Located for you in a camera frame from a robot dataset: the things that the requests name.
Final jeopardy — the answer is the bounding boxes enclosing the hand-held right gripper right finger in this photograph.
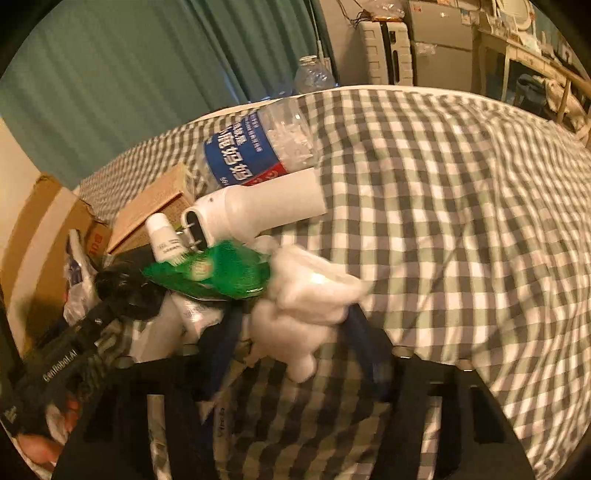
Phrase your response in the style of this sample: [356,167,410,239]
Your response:
[345,305,536,480]

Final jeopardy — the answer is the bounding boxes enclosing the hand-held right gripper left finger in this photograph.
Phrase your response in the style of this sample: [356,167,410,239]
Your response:
[106,305,246,480]

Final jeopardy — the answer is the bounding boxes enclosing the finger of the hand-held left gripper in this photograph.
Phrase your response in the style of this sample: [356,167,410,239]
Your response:
[95,261,166,324]

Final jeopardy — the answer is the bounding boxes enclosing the green snack packet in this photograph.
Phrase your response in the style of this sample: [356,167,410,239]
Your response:
[142,242,274,302]

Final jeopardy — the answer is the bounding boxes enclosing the white tissue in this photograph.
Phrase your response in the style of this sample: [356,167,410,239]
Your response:
[249,235,371,385]

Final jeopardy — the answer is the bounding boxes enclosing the large cardboard box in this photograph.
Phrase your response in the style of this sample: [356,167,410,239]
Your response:
[0,173,114,356]

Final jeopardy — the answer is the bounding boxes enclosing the white paper packet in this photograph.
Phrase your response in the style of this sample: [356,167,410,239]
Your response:
[129,291,232,365]

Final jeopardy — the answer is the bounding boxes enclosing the white blue printed plastic bag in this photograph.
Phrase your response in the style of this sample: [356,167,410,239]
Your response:
[62,228,105,324]

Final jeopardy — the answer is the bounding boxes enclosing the small white tube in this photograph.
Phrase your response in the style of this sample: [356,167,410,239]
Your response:
[145,213,188,265]

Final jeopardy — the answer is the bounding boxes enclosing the small brown cardboard box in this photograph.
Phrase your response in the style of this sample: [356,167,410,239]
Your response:
[105,162,197,254]

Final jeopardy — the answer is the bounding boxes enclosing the green checkered blanket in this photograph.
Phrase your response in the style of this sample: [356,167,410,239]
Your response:
[74,88,591,480]

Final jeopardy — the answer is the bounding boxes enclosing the white paper cup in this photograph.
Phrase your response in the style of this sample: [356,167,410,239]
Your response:
[180,167,328,251]

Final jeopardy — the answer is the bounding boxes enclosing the blue label plastic water bottle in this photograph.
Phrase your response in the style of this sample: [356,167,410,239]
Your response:
[185,95,325,195]

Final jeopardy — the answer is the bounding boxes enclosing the wide green curtain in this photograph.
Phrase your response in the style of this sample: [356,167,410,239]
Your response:
[0,0,334,190]

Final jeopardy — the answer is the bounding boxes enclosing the large clear water jug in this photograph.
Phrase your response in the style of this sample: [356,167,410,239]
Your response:
[294,54,337,95]

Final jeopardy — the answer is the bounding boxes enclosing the white suitcase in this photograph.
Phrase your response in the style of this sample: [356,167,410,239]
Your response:
[358,18,414,87]

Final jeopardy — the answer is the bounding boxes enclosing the grey mini fridge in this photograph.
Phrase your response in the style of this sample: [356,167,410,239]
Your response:
[409,0,476,90]

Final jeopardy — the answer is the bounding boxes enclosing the white cloth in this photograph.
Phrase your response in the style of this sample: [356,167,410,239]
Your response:
[542,76,591,136]

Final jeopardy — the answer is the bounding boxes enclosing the cream wooden desk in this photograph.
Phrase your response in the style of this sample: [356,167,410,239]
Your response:
[478,18,591,125]

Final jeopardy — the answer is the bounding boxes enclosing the oval white mirror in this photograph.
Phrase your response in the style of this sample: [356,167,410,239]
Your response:
[489,0,539,33]

